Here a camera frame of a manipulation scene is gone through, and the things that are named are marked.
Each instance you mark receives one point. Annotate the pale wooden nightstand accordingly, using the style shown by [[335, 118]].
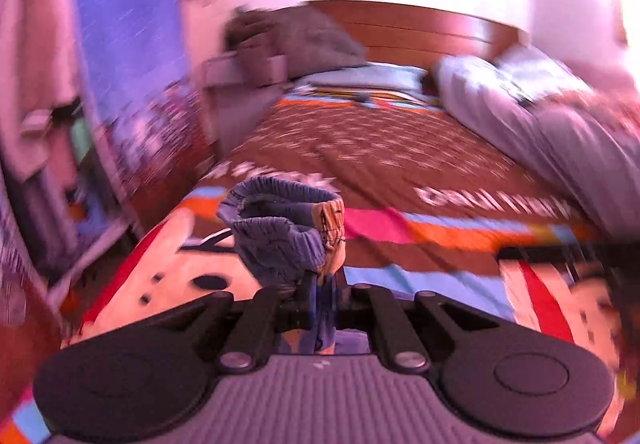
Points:
[[225, 71]]

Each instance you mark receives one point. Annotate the pink fleece coat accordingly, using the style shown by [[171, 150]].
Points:
[[35, 49]]

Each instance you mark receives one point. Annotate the blue printed pants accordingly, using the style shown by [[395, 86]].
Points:
[[280, 244]]

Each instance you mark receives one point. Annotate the blue printed curtain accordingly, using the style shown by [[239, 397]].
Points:
[[125, 24]]

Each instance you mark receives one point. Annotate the lavender duvet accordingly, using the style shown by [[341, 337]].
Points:
[[525, 119]]

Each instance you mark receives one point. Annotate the pale blue crumpled pillow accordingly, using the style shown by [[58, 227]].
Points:
[[535, 71]]

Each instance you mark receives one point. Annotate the light blue pillow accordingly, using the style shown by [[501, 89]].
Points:
[[360, 76]]

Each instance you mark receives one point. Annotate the wooden headboard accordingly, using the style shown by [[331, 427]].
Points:
[[415, 31]]

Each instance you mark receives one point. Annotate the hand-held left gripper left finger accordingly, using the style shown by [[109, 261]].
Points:
[[260, 319]]

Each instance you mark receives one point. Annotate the colourful printed bed sheet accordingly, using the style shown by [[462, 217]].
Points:
[[380, 159]]

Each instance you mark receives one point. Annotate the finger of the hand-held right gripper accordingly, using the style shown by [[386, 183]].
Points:
[[560, 258]]

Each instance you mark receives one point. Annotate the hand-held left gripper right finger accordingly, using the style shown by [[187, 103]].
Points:
[[387, 324]]

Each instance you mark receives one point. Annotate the floral patterned cloth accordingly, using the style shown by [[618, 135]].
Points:
[[590, 105]]

